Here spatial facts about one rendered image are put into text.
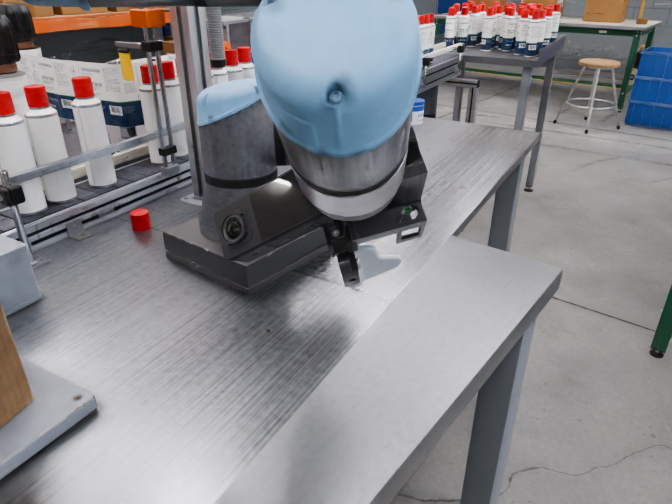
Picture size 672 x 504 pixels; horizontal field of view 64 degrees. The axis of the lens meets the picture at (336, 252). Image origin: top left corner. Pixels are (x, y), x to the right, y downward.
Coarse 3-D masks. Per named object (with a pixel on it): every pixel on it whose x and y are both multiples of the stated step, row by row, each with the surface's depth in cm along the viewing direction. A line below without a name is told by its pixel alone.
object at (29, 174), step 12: (156, 132) 111; (120, 144) 104; (132, 144) 106; (72, 156) 96; (84, 156) 98; (96, 156) 100; (36, 168) 91; (48, 168) 92; (60, 168) 94; (0, 180) 86; (12, 180) 87; (24, 180) 89
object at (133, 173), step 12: (132, 168) 116; (144, 168) 116; (156, 168) 116; (120, 180) 109; (132, 180) 109; (84, 192) 103; (96, 192) 103; (48, 204) 98; (60, 204) 98; (72, 204) 98; (0, 216) 93; (24, 216) 93; (36, 216) 93; (0, 228) 89; (12, 228) 89
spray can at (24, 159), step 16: (0, 96) 85; (0, 112) 86; (0, 128) 86; (16, 128) 87; (0, 144) 87; (16, 144) 88; (0, 160) 89; (16, 160) 89; (32, 160) 91; (32, 192) 92; (32, 208) 93
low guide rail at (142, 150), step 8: (144, 144) 119; (120, 152) 114; (128, 152) 115; (136, 152) 117; (144, 152) 118; (120, 160) 113; (128, 160) 115; (72, 168) 105; (80, 168) 106; (80, 176) 106
